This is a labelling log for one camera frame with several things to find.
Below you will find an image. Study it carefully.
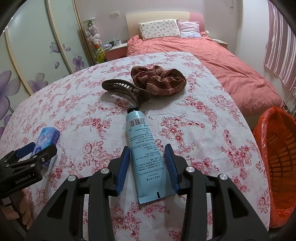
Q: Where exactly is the blue small carton box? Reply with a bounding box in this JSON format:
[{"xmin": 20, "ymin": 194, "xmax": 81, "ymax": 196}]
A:
[{"xmin": 31, "ymin": 127, "xmax": 60, "ymax": 156}]

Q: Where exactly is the light blue cream tube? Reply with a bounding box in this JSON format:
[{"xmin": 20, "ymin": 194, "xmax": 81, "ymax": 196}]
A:
[{"xmin": 126, "ymin": 106, "xmax": 175, "ymax": 204}]

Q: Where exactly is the brown hair clip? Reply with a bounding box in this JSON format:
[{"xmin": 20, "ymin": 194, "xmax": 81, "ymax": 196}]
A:
[{"xmin": 101, "ymin": 79, "xmax": 151, "ymax": 108}]

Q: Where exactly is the brown plaid scrunchie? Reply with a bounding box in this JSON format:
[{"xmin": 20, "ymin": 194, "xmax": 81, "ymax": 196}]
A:
[{"xmin": 131, "ymin": 65, "xmax": 187, "ymax": 96}]

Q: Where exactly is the orange plastic trash basket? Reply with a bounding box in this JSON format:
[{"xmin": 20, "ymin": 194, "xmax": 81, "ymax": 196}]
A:
[{"xmin": 253, "ymin": 106, "xmax": 295, "ymax": 228}]

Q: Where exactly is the person left hand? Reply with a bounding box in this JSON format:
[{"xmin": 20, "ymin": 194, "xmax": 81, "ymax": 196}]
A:
[{"xmin": 1, "ymin": 189, "xmax": 33, "ymax": 230}]

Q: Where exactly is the pink floral tablecloth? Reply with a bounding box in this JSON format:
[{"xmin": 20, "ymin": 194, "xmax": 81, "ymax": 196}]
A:
[{"xmin": 1, "ymin": 52, "xmax": 270, "ymax": 240}]

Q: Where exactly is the bed with coral duvet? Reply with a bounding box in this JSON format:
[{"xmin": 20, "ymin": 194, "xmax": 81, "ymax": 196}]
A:
[{"xmin": 127, "ymin": 35, "xmax": 283, "ymax": 116}]

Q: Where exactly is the pink bedside table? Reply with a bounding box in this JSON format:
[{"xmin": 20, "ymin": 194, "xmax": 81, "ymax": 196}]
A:
[{"xmin": 105, "ymin": 43, "xmax": 127, "ymax": 61}]

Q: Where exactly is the floral sliding wardrobe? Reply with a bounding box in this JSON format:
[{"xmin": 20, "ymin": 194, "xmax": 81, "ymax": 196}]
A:
[{"xmin": 1, "ymin": 0, "xmax": 92, "ymax": 132}]

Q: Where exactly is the cluttered shelf rack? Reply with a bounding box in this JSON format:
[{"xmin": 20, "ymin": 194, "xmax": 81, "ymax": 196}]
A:
[{"xmin": 284, "ymin": 87, "xmax": 296, "ymax": 119}]

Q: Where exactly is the stuffed toy stack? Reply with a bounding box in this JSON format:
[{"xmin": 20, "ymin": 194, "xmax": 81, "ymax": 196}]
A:
[{"xmin": 84, "ymin": 19, "xmax": 105, "ymax": 63}]

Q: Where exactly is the far bedside table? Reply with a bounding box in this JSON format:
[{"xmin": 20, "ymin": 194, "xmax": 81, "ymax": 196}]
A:
[{"xmin": 212, "ymin": 38, "xmax": 228, "ymax": 49}]

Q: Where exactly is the pink striped pillow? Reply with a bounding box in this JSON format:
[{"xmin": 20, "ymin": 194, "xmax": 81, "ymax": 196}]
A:
[{"xmin": 177, "ymin": 19, "xmax": 202, "ymax": 38}]

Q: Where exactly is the white floral pillow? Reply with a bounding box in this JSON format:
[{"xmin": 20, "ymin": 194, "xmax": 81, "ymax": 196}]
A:
[{"xmin": 139, "ymin": 19, "xmax": 181, "ymax": 41}]

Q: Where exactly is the cream pink headboard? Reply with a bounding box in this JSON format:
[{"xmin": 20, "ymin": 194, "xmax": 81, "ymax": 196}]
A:
[{"xmin": 125, "ymin": 10, "xmax": 206, "ymax": 40}]

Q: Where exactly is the pink striped curtain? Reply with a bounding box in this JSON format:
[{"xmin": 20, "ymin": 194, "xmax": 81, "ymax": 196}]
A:
[{"xmin": 264, "ymin": 1, "xmax": 295, "ymax": 90}]

